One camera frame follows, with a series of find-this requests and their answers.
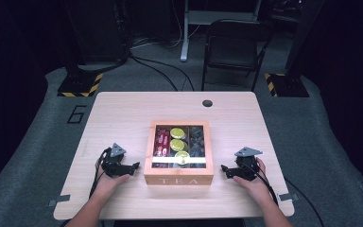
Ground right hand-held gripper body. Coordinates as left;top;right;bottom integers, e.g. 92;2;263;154
234;146;264;183

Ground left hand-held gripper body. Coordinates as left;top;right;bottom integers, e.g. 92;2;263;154
99;142;130;179

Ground wooden tea box glass lid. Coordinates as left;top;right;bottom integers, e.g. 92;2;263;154
143;119;216;186

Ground person's right hand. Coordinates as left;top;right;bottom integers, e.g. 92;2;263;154
233;156;274;203

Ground person's left hand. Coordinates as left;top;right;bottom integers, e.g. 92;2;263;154
94;157;130;199

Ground stack of red sachets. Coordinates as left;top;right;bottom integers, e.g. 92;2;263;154
153;131;171;158

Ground grey tape strip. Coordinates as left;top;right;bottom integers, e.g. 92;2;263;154
47;194;72;208
278;192;300;202

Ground black stand with striped base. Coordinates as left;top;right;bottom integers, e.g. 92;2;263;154
264;0;327;98
57;0;104;98

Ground black folding chair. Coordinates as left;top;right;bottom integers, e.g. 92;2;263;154
200;18;274;93

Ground black cabinet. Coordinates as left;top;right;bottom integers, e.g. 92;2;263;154
65;0;130;64

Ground left hand-held gripper cable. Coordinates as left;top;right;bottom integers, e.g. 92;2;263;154
89;148;112;200

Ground hand-held gripper cable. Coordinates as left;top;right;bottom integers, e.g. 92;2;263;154
249;164;280;206
89;148;112;200

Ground right hand-held gripper cable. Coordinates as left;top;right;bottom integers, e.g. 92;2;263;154
249;164;280;206

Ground black cable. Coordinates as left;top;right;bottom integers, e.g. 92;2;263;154
284;178;326;227

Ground black floor cables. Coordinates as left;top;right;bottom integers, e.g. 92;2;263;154
128;51;197;93

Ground white desk frame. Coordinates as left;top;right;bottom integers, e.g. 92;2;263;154
180;0;263;62

